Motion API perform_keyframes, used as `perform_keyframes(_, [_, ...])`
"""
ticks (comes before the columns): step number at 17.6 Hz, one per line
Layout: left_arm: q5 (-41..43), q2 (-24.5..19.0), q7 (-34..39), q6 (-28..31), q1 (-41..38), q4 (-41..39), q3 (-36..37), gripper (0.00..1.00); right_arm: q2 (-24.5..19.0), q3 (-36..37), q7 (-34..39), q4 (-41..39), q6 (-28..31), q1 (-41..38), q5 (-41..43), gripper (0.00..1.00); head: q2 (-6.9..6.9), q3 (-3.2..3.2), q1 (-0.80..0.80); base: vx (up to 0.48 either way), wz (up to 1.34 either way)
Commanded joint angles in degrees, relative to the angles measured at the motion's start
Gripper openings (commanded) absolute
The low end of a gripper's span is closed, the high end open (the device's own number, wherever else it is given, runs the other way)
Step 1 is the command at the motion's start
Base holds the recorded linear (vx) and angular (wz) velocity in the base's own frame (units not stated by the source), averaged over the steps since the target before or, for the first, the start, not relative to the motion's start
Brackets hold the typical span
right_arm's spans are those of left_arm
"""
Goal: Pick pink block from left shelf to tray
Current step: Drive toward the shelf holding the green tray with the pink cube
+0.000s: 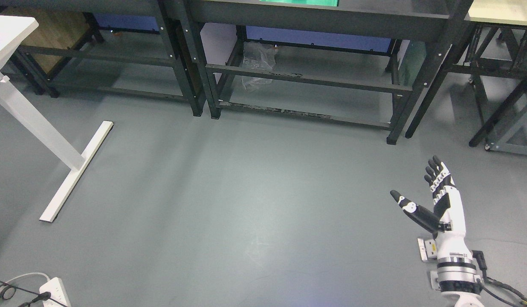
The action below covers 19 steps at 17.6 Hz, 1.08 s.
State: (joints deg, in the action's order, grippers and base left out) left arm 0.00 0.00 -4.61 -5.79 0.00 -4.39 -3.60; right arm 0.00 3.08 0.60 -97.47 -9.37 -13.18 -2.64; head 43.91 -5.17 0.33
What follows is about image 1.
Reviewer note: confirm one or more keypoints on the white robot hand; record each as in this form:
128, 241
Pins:
450, 239

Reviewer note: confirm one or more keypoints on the robot forearm wrist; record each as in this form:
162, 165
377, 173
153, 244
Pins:
457, 279

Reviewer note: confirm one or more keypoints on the black right shelf rack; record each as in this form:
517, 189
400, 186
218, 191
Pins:
362, 63

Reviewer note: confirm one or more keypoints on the black shelf rack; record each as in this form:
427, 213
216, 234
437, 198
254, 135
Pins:
125, 47
362, 63

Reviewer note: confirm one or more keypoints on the black left shelf rack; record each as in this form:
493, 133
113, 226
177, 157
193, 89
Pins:
125, 47

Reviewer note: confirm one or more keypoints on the far right black rack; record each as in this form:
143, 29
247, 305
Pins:
492, 52

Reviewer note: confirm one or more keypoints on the clear plastic bag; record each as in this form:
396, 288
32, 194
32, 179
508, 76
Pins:
257, 56

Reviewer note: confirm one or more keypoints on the white power strip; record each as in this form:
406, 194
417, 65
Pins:
58, 293

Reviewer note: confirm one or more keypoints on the white desk with leg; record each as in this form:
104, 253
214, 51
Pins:
13, 30

